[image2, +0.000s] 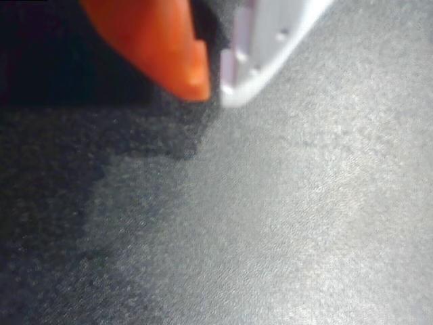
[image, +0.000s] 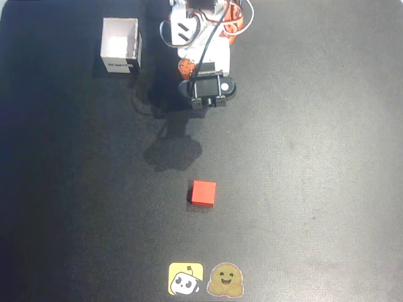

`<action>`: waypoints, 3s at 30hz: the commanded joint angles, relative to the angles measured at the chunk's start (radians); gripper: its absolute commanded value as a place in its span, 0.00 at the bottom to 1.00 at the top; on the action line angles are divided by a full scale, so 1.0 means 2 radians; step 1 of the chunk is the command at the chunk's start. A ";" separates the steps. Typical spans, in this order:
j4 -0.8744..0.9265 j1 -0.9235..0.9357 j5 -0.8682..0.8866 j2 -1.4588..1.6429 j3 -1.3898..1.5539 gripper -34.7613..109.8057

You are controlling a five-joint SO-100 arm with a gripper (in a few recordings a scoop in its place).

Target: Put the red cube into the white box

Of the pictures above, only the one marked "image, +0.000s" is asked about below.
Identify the yellow robot sticker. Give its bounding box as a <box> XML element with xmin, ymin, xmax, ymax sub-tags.
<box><xmin>168</xmin><ymin>262</ymin><xmax>205</xmax><ymax>296</ymax></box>

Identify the white cardboard box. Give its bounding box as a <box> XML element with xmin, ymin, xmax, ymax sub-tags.
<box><xmin>100</xmin><ymin>17</ymin><xmax>143</xmax><ymax>75</ymax></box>

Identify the black table mat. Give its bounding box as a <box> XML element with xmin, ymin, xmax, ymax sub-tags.
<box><xmin>0</xmin><ymin>0</ymin><xmax>403</xmax><ymax>302</ymax></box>

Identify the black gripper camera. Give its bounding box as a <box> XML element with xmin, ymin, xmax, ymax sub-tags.
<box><xmin>178</xmin><ymin>62</ymin><xmax>237</xmax><ymax>110</ymax></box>

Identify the red cube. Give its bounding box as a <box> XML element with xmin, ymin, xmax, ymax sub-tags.
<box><xmin>187</xmin><ymin>180</ymin><xmax>217</xmax><ymax>208</ymax></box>

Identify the black cable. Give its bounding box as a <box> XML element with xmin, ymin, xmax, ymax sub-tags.
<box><xmin>188</xmin><ymin>0</ymin><xmax>234</xmax><ymax>79</ymax></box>

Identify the hugging face emoji sticker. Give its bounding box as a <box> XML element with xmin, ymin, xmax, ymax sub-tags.
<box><xmin>206</xmin><ymin>262</ymin><xmax>245</xmax><ymax>298</ymax></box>

